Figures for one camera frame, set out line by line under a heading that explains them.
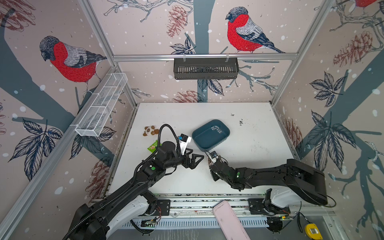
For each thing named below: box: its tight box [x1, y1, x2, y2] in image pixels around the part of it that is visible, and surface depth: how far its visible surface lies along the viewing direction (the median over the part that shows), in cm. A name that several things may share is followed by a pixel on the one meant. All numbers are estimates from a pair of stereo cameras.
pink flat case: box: [212, 200, 251, 240], surface depth 69 cm
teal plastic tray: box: [192, 119, 231, 152], surface depth 104 cm
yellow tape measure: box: [305, 223, 323, 240], surface depth 67 cm
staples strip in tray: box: [210, 125, 222, 134], surface depth 106 cm
